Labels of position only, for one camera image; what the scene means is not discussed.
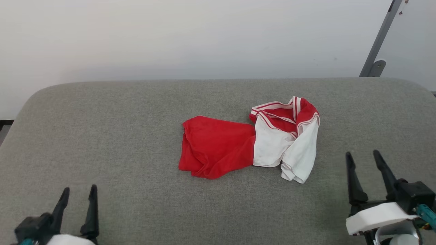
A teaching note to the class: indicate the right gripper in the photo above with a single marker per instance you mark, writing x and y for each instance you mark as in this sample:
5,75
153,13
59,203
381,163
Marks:
378,216

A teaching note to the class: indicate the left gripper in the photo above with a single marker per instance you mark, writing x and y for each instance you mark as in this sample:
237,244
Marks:
34,231

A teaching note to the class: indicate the red and white garment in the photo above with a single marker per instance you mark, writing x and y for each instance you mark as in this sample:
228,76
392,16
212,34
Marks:
218,149

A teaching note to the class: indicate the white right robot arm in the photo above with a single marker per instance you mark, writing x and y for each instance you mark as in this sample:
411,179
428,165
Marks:
398,236

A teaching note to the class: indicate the teal connector on right gripper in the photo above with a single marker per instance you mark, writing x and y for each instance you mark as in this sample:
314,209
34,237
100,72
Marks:
426,215

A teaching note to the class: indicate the grey fabric sofa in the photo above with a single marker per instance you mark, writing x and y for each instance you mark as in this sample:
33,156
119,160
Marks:
136,153

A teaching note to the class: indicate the grey metal stand pole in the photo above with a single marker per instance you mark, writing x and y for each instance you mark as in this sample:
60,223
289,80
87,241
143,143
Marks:
379,41

